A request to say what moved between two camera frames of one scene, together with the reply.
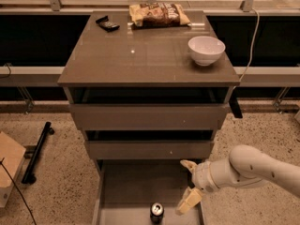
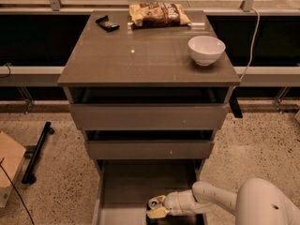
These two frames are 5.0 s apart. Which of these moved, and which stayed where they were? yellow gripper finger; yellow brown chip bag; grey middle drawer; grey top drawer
Moved: yellow gripper finger
Stayed: grey middle drawer; yellow brown chip bag; grey top drawer
